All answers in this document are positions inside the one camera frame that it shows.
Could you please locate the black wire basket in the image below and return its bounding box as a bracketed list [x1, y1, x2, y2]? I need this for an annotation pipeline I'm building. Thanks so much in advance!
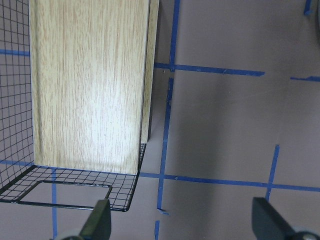
[0, 0, 139, 212]

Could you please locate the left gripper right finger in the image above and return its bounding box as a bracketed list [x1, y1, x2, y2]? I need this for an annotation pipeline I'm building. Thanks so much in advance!
[251, 197, 320, 240]

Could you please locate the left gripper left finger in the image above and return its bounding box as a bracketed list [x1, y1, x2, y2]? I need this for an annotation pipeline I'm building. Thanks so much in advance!
[59, 199, 112, 240]

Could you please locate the wooden board insert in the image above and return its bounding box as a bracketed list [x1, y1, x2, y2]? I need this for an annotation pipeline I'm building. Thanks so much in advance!
[29, 0, 159, 175]

